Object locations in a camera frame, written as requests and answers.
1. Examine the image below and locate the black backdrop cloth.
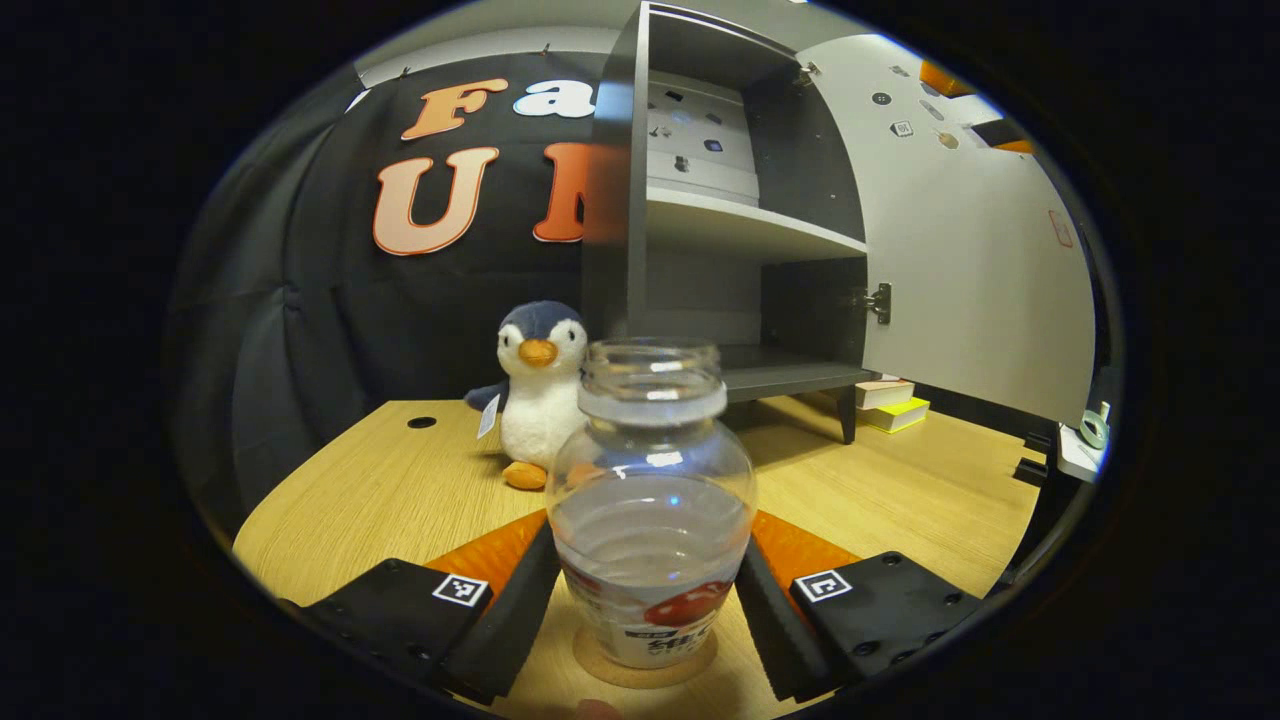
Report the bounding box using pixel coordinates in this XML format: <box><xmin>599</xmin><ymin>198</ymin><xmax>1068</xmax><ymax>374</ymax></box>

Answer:
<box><xmin>170</xmin><ymin>50</ymin><xmax>641</xmax><ymax>541</ymax></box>

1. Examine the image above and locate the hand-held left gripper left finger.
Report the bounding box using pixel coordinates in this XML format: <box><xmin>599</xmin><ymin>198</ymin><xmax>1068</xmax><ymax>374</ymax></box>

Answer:
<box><xmin>285</xmin><ymin>510</ymin><xmax>563</xmax><ymax>706</ymax></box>

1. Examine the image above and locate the penguin plush toy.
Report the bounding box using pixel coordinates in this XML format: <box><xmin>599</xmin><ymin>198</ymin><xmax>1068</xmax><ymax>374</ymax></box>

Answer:
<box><xmin>463</xmin><ymin>300</ymin><xmax>591</xmax><ymax>491</ymax></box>

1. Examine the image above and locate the clear bottle with red label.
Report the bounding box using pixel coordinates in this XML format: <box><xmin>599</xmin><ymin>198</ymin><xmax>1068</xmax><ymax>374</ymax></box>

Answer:
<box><xmin>547</xmin><ymin>338</ymin><xmax>758</xmax><ymax>671</ymax></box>

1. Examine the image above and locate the yellow book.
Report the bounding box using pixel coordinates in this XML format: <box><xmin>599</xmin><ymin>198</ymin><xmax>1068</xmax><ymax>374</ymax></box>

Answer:
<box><xmin>862</xmin><ymin>397</ymin><xmax>931</xmax><ymax>434</ymax></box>

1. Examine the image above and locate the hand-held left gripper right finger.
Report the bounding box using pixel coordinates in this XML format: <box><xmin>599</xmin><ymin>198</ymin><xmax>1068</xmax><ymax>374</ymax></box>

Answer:
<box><xmin>735</xmin><ymin>510</ymin><xmax>986</xmax><ymax>703</ymax></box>

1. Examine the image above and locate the grey cabinet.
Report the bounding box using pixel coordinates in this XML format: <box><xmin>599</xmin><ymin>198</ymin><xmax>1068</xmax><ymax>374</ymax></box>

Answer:
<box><xmin>580</xmin><ymin>2</ymin><xmax>881</xmax><ymax>446</ymax></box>

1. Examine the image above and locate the white cabinet door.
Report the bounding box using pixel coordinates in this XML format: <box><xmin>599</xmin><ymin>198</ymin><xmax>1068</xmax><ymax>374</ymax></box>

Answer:
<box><xmin>795</xmin><ymin>33</ymin><xmax>1098</xmax><ymax>429</ymax></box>

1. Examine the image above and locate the brown cover book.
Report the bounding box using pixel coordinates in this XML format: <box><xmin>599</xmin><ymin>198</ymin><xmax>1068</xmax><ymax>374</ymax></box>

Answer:
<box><xmin>855</xmin><ymin>378</ymin><xmax>916</xmax><ymax>411</ymax></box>

